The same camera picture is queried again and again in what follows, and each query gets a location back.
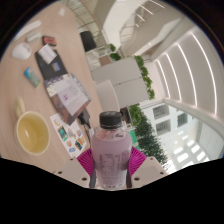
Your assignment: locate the colourful sticker sheet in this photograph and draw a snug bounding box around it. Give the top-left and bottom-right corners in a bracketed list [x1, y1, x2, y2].
[49, 112, 89, 159]

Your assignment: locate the red and black case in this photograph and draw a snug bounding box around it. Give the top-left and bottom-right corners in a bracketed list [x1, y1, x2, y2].
[41, 35, 58, 47]

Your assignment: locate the dark green tree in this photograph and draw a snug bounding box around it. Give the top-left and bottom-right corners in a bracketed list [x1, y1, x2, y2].
[128, 104, 170, 167]

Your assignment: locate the black power adapter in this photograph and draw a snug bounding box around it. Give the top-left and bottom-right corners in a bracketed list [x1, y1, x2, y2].
[76, 109, 93, 130]

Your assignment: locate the long white flat device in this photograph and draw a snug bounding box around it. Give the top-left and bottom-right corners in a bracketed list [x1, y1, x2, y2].
[12, 19, 43, 43]

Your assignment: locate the pale yellow mug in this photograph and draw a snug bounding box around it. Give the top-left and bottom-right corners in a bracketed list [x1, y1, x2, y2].
[13, 96, 51, 156]

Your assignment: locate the white round device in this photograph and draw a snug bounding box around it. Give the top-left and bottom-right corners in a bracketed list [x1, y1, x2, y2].
[11, 42, 33, 61]

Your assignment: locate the white partition booth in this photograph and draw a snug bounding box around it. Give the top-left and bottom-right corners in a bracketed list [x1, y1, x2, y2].
[90, 56, 150, 112]

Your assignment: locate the green hedge planter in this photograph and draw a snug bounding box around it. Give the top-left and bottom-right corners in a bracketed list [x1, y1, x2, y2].
[133, 54, 156, 101]

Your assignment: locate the clear bottle with black cap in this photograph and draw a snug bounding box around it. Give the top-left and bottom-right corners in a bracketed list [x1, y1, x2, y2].
[90, 110, 134, 191]

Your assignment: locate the black notebook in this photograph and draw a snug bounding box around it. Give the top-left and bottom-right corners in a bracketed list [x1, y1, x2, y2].
[34, 49, 70, 81]

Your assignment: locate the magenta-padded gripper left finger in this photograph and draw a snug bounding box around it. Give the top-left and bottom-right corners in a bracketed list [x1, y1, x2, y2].
[54, 147, 95, 189]

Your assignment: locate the small grey device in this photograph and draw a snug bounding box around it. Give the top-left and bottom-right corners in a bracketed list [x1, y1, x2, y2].
[25, 31, 43, 44]

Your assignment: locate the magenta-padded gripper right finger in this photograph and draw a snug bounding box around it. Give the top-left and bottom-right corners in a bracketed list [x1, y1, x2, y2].
[125, 145, 168, 189]

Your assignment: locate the white paper card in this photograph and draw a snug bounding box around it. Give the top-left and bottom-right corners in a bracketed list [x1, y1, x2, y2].
[36, 43, 58, 65]

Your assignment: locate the small teal card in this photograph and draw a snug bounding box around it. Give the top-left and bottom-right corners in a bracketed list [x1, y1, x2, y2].
[23, 66, 42, 89]

